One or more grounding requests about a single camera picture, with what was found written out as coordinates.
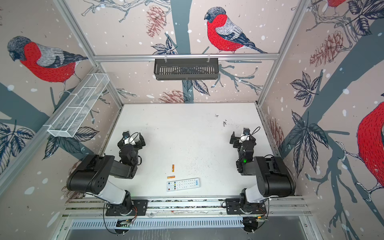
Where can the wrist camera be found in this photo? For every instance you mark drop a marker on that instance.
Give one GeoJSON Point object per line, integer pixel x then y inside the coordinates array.
{"type": "Point", "coordinates": [246, 134]}
{"type": "Point", "coordinates": [126, 137]}

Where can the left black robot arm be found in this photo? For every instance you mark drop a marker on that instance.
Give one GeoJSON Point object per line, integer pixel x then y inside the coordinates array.
{"type": "Point", "coordinates": [92, 175]}

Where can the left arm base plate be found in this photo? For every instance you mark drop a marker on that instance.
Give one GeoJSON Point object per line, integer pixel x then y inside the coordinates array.
{"type": "Point", "coordinates": [128, 208]}

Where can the white remote control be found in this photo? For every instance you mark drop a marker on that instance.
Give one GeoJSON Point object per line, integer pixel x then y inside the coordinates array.
{"type": "Point", "coordinates": [183, 185]}

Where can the aluminium front rail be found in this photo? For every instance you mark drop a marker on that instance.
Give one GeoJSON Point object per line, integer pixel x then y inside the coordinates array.
{"type": "Point", "coordinates": [182, 207]}

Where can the aluminium top crossbar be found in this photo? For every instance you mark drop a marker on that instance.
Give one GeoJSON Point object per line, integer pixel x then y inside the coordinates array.
{"type": "Point", "coordinates": [220, 57]}

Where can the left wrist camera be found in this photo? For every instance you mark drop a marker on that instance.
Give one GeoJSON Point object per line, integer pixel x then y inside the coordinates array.
{"type": "Point", "coordinates": [126, 137]}

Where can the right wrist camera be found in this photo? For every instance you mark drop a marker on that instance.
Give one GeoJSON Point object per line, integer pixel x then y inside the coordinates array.
{"type": "Point", "coordinates": [246, 134]}

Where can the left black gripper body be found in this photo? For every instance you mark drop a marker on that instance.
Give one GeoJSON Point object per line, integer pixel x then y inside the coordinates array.
{"type": "Point", "coordinates": [132, 144]}

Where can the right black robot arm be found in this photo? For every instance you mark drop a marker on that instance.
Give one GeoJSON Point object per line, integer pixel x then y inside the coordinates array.
{"type": "Point", "coordinates": [273, 178]}

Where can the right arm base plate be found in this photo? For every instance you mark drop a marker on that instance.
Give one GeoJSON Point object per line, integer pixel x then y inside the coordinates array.
{"type": "Point", "coordinates": [240, 207]}

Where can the black wall basket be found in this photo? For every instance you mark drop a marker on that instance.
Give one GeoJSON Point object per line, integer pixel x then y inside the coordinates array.
{"type": "Point", "coordinates": [186, 69]}

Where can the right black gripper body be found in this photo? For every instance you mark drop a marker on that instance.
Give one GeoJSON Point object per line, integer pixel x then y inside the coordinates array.
{"type": "Point", "coordinates": [242, 142]}

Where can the white wire mesh basket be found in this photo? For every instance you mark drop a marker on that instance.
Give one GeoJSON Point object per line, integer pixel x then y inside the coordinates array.
{"type": "Point", "coordinates": [81, 102]}

